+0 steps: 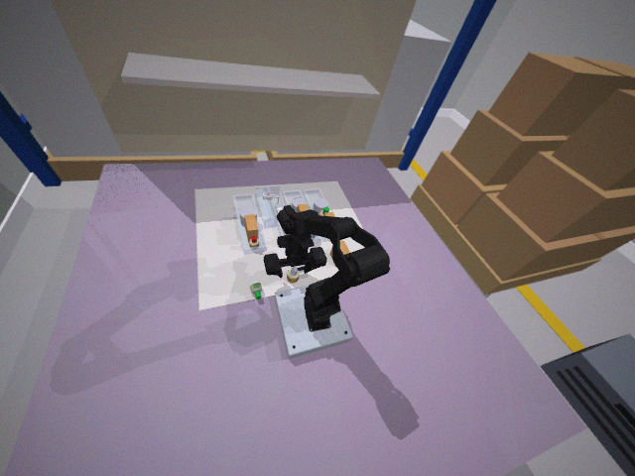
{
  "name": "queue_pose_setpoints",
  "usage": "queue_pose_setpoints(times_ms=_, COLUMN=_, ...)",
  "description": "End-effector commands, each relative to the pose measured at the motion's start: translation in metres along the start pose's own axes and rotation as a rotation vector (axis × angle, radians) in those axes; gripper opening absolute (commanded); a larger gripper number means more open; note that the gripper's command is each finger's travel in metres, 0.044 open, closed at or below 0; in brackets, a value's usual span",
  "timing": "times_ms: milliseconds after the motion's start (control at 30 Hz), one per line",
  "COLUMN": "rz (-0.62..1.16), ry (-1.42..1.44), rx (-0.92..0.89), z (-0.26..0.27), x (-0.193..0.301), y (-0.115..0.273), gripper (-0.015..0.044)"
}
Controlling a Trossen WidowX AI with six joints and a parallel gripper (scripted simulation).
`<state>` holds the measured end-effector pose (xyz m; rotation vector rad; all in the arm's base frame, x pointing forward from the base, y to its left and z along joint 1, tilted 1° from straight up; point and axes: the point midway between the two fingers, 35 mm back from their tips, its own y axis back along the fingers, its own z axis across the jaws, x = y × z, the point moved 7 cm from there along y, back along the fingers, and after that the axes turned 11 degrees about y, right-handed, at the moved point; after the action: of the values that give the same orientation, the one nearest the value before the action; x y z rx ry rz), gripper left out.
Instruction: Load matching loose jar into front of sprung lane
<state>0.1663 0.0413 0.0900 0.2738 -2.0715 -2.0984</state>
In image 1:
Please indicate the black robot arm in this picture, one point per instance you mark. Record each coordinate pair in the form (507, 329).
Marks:
(355, 268)

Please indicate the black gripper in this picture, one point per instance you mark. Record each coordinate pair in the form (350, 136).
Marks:
(314, 259)

